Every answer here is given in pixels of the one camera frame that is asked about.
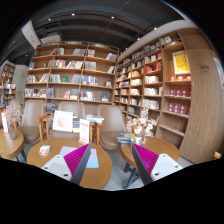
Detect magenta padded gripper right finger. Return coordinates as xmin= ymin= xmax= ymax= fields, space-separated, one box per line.
xmin=132 ymin=143 xmax=182 ymax=185

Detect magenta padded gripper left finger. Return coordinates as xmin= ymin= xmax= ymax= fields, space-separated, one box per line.
xmin=42 ymin=144 xmax=91 ymax=185

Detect pastel blue pink mouse pad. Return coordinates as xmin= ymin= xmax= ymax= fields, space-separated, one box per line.
xmin=60 ymin=146 xmax=99 ymax=168

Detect round wooden right table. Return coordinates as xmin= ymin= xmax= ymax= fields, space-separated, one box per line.
xmin=119 ymin=135 xmax=181 ymax=190

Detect round wooden table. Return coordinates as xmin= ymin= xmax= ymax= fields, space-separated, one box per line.
xmin=27 ymin=138 xmax=112 ymax=189
xmin=0 ymin=130 xmax=25 ymax=160
xmin=119 ymin=135 xmax=181 ymax=190

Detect round wooden centre table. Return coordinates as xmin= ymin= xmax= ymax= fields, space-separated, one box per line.
xmin=27 ymin=138 xmax=112 ymax=189

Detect stack of books on table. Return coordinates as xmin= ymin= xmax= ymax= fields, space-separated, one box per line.
xmin=117 ymin=132 xmax=131 ymax=144

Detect glass vase dried flowers right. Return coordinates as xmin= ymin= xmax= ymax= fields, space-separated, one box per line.
xmin=127 ymin=107 xmax=156 ymax=145

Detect glass vase dried flowers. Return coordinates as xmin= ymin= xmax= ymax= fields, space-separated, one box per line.
xmin=127 ymin=107 xmax=156 ymax=145
xmin=6 ymin=101 xmax=21 ymax=140

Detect white red standing sign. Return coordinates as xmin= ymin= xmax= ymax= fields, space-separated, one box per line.
xmin=79 ymin=119 xmax=90 ymax=143

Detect white framed picture card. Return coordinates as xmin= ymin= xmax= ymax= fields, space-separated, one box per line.
xmin=53 ymin=110 xmax=73 ymax=132

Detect stack of books behind sign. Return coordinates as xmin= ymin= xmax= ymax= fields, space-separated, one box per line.
xmin=86 ymin=114 xmax=104 ymax=124

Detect small wooden side table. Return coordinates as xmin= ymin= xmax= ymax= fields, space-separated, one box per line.
xmin=35 ymin=113 xmax=103 ymax=144

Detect beige armchair middle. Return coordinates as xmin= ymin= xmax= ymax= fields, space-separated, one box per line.
xmin=55 ymin=101 xmax=85 ymax=133

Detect beige armchair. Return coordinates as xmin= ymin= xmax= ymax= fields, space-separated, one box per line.
xmin=55 ymin=101 xmax=85 ymax=133
xmin=18 ymin=99 xmax=44 ymax=144
xmin=98 ymin=104 xmax=127 ymax=150

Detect beige armchair right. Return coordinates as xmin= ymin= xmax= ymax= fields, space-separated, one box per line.
xmin=98 ymin=104 xmax=127 ymax=150

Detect round wooden left table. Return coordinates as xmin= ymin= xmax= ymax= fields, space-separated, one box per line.
xmin=0 ymin=130 xmax=25 ymax=160

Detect beige armchair left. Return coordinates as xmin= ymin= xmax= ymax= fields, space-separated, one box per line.
xmin=18 ymin=99 xmax=44 ymax=144

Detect glass vase dried flowers left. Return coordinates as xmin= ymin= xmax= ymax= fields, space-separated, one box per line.
xmin=6 ymin=101 xmax=21 ymax=140

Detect small white sign left table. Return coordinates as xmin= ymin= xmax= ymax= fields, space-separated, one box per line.
xmin=1 ymin=112 xmax=8 ymax=133

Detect large wooden bookshelf back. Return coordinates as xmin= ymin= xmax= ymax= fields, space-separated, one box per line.
xmin=24 ymin=41 xmax=119 ymax=113

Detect distant wooden bookshelf left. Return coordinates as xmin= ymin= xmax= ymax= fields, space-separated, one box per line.
xmin=1 ymin=62 xmax=16 ymax=105

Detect yellow framed poster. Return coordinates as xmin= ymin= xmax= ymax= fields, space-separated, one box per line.
xmin=172 ymin=51 xmax=190 ymax=74

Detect white ceiling air conditioner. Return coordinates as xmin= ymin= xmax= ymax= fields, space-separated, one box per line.
xmin=21 ymin=20 xmax=41 ymax=49

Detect wooden bookshelf right wall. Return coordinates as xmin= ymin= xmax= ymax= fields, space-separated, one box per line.
xmin=113 ymin=29 xmax=195 ymax=149

